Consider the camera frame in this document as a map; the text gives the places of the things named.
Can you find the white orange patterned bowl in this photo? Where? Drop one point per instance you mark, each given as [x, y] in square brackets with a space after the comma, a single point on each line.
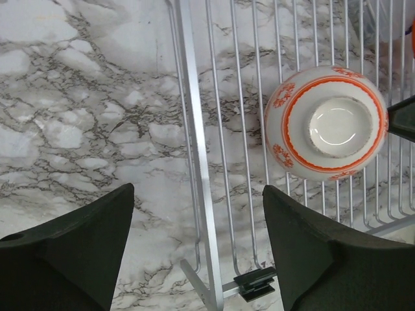
[325, 123]

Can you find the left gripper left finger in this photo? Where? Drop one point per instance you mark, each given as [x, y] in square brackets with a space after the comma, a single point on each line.
[71, 262]

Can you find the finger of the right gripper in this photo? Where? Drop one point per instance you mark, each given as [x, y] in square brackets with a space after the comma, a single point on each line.
[401, 119]

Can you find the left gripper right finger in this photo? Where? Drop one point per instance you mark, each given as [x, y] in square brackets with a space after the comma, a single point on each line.
[324, 265]

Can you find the silver wire dish rack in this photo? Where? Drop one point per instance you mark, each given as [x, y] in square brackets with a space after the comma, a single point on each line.
[378, 199]

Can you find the clear plastic container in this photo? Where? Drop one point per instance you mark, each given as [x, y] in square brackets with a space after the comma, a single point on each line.
[387, 20]

